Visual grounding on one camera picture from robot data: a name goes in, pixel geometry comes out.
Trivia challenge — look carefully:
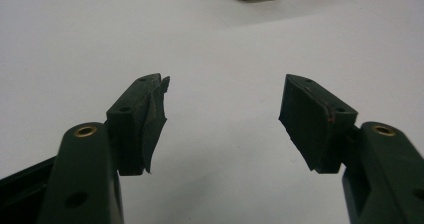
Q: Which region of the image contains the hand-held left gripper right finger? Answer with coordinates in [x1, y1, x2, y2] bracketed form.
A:
[278, 73, 360, 175]

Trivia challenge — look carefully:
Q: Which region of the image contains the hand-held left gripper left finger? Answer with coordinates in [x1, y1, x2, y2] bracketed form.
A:
[105, 72, 171, 177]

